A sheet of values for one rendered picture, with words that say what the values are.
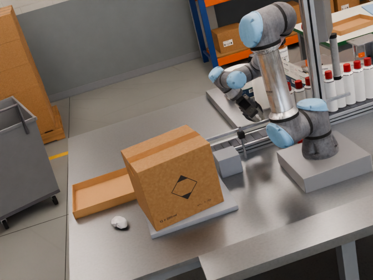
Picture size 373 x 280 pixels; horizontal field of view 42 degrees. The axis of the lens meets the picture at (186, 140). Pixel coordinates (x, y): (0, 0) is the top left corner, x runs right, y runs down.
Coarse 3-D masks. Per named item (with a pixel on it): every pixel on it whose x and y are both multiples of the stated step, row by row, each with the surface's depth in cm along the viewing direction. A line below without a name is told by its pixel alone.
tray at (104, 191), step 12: (96, 180) 239; (108, 180) 240; (120, 180) 237; (72, 192) 231; (84, 192) 235; (96, 192) 232; (108, 192) 230; (120, 192) 227; (132, 192) 217; (72, 204) 220; (84, 204) 225; (96, 204) 215; (108, 204) 217; (84, 216) 216
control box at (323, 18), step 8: (320, 0) 198; (328, 0) 208; (320, 8) 199; (328, 8) 207; (320, 16) 201; (328, 16) 207; (320, 24) 202; (328, 24) 206; (320, 32) 204; (328, 32) 205; (320, 40) 206; (328, 40) 205
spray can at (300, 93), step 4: (296, 80) 229; (300, 80) 228; (296, 84) 228; (300, 84) 227; (296, 88) 229; (300, 88) 228; (304, 88) 229; (296, 92) 229; (300, 92) 228; (304, 92) 229; (296, 96) 230; (300, 96) 229; (304, 96) 229; (296, 100) 231; (300, 100) 230
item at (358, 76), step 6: (354, 66) 233; (360, 66) 232; (354, 72) 233; (360, 72) 232; (354, 78) 235; (360, 78) 233; (354, 84) 237; (360, 84) 235; (360, 90) 236; (360, 96) 237; (360, 102) 239
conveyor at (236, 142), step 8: (360, 104) 237; (336, 112) 236; (264, 128) 239; (248, 136) 236; (256, 136) 234; (264, 136) 232; (216, 144) 236; (224, 144) 234; (232, 144) 232; (240, 144) 230
